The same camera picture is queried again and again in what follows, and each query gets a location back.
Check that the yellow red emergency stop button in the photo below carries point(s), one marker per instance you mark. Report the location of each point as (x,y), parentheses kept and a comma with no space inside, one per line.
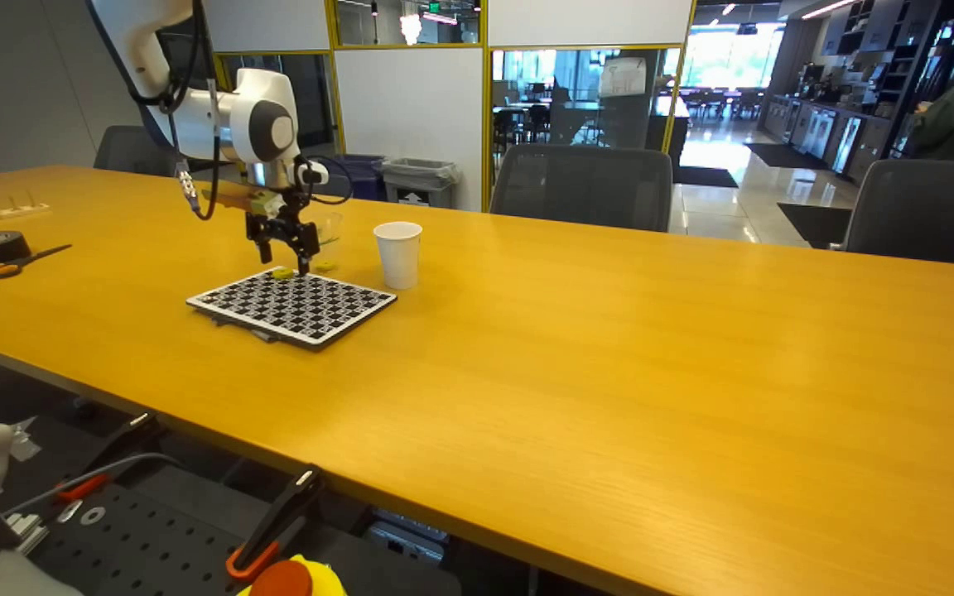
(288,580)

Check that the grey waste bin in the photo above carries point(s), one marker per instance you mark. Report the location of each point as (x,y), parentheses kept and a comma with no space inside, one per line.
(423,183)

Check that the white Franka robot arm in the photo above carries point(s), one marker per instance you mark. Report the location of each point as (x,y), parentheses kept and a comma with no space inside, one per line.
(247,121)

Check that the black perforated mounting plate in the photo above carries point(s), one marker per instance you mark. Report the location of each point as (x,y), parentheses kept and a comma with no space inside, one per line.
(134,546)

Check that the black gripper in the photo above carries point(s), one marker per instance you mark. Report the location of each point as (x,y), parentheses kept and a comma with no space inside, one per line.
(281,218)

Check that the dark grey office chair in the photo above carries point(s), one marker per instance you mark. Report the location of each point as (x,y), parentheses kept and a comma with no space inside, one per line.
(580,186)
(927,210)
(130,151)

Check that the grey support under board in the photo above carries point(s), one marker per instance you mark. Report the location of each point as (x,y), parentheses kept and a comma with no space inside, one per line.
(267,332)

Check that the black white checkerboard marker board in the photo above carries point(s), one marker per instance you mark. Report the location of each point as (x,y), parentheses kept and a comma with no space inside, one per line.
(312,314)

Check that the dark blue waste bin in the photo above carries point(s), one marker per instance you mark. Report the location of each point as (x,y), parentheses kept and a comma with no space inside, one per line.
(365,178)

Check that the black glass door cabinets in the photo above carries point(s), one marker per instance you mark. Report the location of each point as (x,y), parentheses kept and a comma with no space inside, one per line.
(853,100)

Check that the white paper cup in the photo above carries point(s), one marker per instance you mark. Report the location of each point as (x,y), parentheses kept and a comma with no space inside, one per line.
(397,260)

